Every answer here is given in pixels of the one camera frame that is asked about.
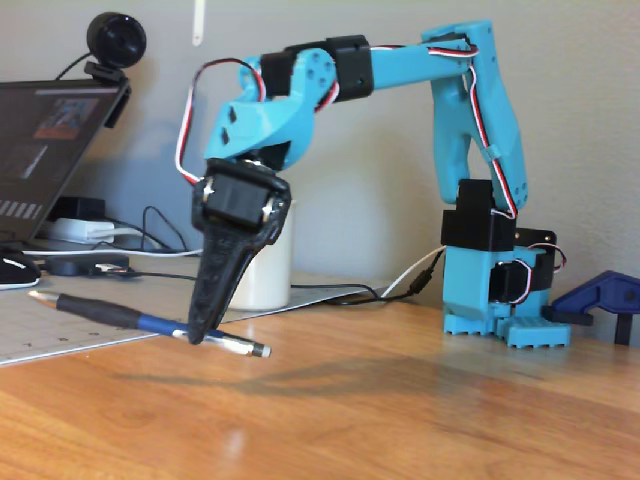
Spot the dark blue clamp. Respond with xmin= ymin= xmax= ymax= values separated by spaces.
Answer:
xmin=541 ymin=269 xmax=640 ymax=346

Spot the black USB hub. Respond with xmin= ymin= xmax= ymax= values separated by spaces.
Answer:
xmin=44 ymin=253 xmax=134 ymax=277

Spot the black round webcam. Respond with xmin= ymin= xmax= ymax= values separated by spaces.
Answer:
xmin=83 ymin=12 xmax=149 ymax=129

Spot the black power adapter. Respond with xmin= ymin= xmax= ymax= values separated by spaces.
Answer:
xmin=57 ymin=196 xmax=107 ymax=220

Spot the teal robot arm with base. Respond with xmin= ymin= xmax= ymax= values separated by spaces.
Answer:
xmin=202 ymin=19 xmax=574 ymax=350

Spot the white USB cable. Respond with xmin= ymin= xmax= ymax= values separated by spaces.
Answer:
xmin=381 ymin=247 xmax=446 ymax=299

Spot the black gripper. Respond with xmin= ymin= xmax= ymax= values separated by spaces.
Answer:
xmin=188 ymin=158 xmax=293 ymax=347

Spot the blue and black pen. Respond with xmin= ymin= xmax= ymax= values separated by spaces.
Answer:
xmin=27 ymin=289 xmax=274 ymax=359

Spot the laptop screen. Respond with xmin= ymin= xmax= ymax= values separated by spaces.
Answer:
xmin=0 ymin=79 xmax=127 ymax=251

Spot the white ceramic mug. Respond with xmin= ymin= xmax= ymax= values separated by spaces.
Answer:
xmin=227 ymin=198 xmax=297 ymax=311

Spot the thin black webcam cable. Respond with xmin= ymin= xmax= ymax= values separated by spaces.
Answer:
xmin=53 ymin=52 xmax=94 ymax=82

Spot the white power adapter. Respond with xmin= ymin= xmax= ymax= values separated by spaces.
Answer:
xmin=47 ymin=217 xmax=119 ymax=245

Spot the thin black looped cable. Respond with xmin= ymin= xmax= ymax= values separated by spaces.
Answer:
xmin=142 ymin=204 xmax=192 ymax=252

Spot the thin white adapter cable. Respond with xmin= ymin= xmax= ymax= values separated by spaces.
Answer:
xmin=22 ymin=227 xmax=204 ymax=259

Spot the grey gridded cutting mat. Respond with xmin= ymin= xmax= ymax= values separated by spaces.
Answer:
xmin=0 ymin=257 xmax=396 ymax=369

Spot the black computer mouse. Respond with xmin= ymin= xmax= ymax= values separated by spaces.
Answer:
xmin=0 ymin=248 xmax=42 ymax=292

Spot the white hanging blind wand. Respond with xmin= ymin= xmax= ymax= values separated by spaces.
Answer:
xmin=191 ymin=0 xmax=208 ymax=49

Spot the black cable with ferrite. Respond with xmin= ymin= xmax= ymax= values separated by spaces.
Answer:
xmin=128 ymin=267 xmax=437 ymax=307

